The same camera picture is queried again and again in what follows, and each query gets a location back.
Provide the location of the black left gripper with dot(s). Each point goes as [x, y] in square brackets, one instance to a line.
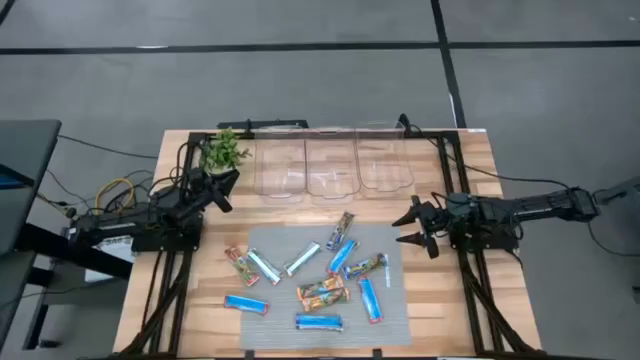
[220, 199]

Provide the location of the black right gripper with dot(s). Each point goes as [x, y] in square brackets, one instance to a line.
[434, 220]

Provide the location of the red green granola bar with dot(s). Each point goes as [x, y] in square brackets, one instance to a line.
[242, 266]

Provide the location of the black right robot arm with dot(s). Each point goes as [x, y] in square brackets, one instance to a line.
[540, 205]

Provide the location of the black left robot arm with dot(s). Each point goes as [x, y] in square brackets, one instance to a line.
[125, 222]

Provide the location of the small green plant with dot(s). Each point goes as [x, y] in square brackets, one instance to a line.
[222, 152]

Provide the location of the thin white printed strip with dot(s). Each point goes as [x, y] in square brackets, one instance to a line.
[388, 280]

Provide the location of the clear plastic bin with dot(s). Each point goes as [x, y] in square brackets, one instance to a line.
[280, 150]
[382, 150]
[332, 150]

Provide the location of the white label sticker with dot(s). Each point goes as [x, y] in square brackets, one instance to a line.
[477, 130]

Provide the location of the white box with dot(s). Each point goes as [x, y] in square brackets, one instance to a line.
[112, 245]

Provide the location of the black edge clamp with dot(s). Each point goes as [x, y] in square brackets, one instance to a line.
[377, 353]
[248, 354]

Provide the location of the grey woven placemat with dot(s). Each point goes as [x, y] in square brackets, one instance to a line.
[280, 330]

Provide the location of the grey desk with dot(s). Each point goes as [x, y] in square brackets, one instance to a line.
[25, 150]

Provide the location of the grey stand part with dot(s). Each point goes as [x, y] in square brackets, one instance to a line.
[620, 192]

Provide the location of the blue flat object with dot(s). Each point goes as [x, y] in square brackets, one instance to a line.
[7, 182]

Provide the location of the black metal table frame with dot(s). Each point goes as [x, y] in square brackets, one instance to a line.
[435, 134]

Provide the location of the black desk leg frame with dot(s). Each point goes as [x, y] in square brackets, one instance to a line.
[75, 252]

